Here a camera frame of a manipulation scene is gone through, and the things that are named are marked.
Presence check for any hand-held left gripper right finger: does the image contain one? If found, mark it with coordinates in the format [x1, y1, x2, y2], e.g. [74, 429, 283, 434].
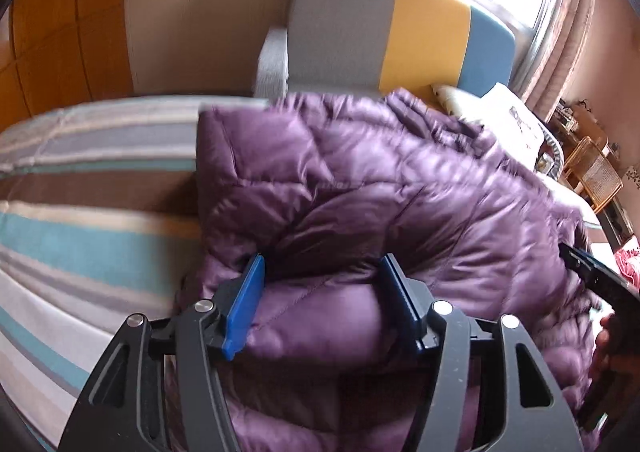
[379, 253, 586, 452]

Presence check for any purple quilted down jacket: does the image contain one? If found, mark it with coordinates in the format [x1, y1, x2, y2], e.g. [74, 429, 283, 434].
[182, 88, 608, 452]

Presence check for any beige pillow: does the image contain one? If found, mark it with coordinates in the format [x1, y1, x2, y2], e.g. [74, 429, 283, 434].
[431, 83, 488, 121]

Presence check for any orange wooden wardrobe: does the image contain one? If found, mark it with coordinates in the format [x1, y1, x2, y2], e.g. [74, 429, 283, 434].
[0, 0, 136, 133]

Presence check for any red cloth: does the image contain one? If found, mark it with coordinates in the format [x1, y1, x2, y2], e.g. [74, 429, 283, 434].
[612, 242, 640, 289]

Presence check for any white printed pillow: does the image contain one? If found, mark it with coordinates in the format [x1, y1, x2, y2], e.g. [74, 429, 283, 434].
[480, 82, 548, 153]

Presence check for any patterned beige curtain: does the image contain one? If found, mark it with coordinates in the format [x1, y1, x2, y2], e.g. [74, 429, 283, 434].
[520, 0, 601, 125]

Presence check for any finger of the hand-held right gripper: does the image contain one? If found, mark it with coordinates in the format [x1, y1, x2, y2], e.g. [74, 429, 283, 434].
[557, 243, 640, 303]

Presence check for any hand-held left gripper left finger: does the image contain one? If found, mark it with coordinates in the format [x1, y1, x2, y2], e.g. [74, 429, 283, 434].
[59, 253, 267, 452]

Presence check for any person's right hand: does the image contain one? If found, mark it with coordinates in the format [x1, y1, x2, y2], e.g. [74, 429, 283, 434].
[589, 313, 619, 384]

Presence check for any rattan chair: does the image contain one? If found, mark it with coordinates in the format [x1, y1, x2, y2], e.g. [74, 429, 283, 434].
[560, 134, 626, 213]

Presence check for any striped bed sheet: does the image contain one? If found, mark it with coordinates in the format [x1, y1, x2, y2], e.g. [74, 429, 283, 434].
[0, 94, 271, 452]

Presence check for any grey yellow blue sofa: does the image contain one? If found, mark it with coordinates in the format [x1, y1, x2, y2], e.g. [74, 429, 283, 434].
[254, 0, 518, 100]

